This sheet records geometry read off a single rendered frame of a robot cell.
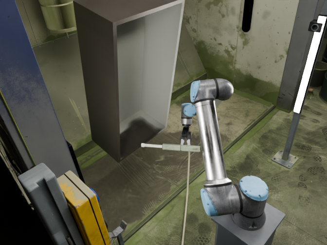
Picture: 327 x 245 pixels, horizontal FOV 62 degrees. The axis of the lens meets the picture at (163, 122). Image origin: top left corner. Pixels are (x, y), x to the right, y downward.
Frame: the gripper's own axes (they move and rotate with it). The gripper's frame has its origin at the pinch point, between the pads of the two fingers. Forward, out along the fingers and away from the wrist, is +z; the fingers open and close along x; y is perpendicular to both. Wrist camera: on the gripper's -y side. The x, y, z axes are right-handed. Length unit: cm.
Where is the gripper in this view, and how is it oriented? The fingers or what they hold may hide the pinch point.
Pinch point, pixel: (185, 148)
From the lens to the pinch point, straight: 225.6
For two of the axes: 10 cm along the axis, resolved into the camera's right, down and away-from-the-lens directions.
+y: 1.9, -0.5, 9.8
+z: -0.3, 10.0, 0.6
